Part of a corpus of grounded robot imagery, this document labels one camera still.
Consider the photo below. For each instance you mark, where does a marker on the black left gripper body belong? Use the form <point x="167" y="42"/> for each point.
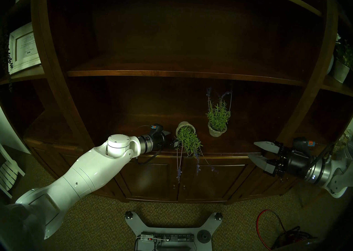
<point x="161" y="143"/>

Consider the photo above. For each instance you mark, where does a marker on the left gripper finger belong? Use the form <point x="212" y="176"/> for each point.
<point x="176" y="145"/>
<point x="166" y="133"/>

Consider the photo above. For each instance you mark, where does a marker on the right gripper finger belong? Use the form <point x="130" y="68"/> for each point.
<point x="263" y="163"/>
<point x="269" y="147"/>

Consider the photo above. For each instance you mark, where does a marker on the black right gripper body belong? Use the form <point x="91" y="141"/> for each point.
<point x="295" y="163"/>

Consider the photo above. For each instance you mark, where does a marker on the fake lavender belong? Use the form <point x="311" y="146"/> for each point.
<point x="189" y="140"/>
<point x="218" y="116"/>

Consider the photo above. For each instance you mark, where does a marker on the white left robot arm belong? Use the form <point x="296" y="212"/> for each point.
<point x="82" y="176"/>

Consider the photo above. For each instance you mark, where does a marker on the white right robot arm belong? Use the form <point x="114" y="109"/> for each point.
<point x="339" y="176"/>

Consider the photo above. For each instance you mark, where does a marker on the green plant in white pot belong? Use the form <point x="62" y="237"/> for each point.
<point x="340" y="72"/>

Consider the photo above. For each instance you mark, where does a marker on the dark trailing plant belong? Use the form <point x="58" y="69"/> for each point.
<point x="10" y="60"/>

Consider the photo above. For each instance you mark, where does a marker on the wooden cabinet door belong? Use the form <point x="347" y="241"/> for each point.
<point x="226" y="184"/>
<point x="154" y="184"/>

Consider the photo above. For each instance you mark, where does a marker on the clear vase with twigs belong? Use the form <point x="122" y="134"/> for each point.
<point x="348" y="136"/>

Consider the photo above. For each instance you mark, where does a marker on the black base knob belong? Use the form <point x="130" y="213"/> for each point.
<point x="128" y="215"/>
<point x="218" y="216"/>

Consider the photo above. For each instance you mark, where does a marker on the dark wooden shelf cabinet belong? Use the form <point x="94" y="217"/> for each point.
<point x="179" y="46"/>

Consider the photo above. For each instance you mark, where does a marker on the black power strip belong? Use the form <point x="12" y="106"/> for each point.
<point x="173" y="237"/>

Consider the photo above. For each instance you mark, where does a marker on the black round disk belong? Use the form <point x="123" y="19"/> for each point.
<point x="204" y="236"/>

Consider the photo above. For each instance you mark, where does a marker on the white round vase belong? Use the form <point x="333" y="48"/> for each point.
<point x="330" y="65"/>

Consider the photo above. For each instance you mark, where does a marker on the white orchid flower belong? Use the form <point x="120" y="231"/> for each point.
<point x="337" y="37"/>

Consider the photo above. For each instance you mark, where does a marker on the white slatted wooden chair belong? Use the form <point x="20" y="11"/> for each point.
<point x="8" y="173"/>

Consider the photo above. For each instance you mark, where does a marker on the white framed certificate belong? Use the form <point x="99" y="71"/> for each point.
<point x="26" y="46"/>

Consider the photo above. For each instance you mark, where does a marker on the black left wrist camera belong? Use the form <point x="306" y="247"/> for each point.
<point x="157" y="128"/>

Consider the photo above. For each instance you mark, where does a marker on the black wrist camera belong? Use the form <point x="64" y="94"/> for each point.
<point x="157" y="128"/>
<point x="302" y="144"/>

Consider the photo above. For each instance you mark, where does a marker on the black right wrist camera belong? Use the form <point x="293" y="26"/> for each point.
<point x="302" y="144"/>

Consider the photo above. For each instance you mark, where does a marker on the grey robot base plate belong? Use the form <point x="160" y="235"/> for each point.
<point x="135" y="223"/>

